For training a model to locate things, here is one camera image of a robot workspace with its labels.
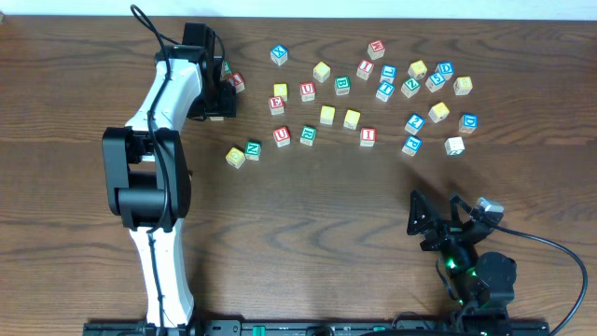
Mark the red i block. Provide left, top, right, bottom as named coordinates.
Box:
left=360, top=128, right=377, bottom=147
left=356, top=60, right=374, bottom=80

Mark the red E block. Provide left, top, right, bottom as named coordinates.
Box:
left=268, top=96, right=285, bottom=116

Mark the blue d block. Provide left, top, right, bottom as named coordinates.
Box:
left=435, top=62, right=454, bottom=81
left=459, top=114, right=479, bottom=133

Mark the green F block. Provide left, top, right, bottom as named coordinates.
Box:
left=221, top=61, right=232, bottom=80

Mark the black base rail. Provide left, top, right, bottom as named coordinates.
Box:
left=82, top=318, right=549, bottom=336

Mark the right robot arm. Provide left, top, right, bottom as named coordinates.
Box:
left=407, top=190, right=517, bottom=332

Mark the yellow block right middle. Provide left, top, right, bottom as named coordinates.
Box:
left=428, top=102, right=450, bottom=123

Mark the yellow block top centre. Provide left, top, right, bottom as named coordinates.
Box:
left=313, top=62, right=331, bottom=83

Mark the blue P block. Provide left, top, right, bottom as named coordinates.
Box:
left=402, top=135, right=423, bottom=157

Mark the yellow block centre left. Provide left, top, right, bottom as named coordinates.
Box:
left=320, top=105, right=336, bottom=125

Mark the green B block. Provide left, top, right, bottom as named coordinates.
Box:
left=334, top=76, right=351, bottom=95

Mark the yellow B block far right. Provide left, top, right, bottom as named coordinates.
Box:
left=453, top=77, right=473, bottom=96

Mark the blue D block right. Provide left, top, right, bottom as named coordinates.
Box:
left=459, top=114, right=479, bottom=133

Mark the red U block upper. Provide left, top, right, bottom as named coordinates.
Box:
left=299, top=82, right=316, bottom=102

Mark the yellow 2 block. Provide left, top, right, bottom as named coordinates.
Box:
left=226, top=147, right=246, bottom=169

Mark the green R block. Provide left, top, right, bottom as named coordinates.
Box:
left=299, top=125, right=317, bottom=147

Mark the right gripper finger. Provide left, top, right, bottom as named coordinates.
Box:
left=407, top=190, right=441, bottom=235
left=450, top=194, right=473, bottom=228

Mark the blue D block upper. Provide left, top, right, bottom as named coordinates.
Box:
left=435, top=62, right=454, bottom=81

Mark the blue 2 block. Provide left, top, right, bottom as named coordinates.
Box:
left=405, top=114, right=425, bottom=135

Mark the plain white wooden block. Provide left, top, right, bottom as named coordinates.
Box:
left=444, top=136, right=465, bottom=156

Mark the red Y block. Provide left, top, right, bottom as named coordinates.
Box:
left=229, top=73, right=245, bottom=93

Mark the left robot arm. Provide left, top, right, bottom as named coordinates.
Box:
left=96, top=22, right=237, bottom=335

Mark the yellow block centre right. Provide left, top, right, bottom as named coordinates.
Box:
left=343, top=109, right=361, bottom=130

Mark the blue X block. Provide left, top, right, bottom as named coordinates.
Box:
left=271, top=45, right=288, bottom=66

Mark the red U block lower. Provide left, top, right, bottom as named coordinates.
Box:
left=272, top=126, right=291, bottom=147

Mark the red W block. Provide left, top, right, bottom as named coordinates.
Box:
left=368, top=39, right=386, bottom=61

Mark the green Z block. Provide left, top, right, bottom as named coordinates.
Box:
left=401, top=77, right=421, bottom=98

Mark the blue T block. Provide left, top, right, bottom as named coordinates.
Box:
left=376, top=81, right=396, bottom=103

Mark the blue L block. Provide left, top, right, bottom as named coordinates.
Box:
left=380, top=64, right=397, bottom=84

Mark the green N block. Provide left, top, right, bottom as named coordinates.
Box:
left=244, top=141, right=261, bottom=161

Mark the yellow block upper left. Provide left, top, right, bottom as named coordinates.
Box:
left=273, top=83, right=288, bottom=102

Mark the yellow block top right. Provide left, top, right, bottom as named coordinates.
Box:
left=408, top=60, right=427, bottom=80

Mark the blue S block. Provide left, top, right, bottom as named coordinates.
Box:
left=425, top=72, right=446, bottom=92

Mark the red u block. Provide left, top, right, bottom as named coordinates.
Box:
left=272, top=126, right=291, bottom=147
left=299, top=82, right=316, bottom=102

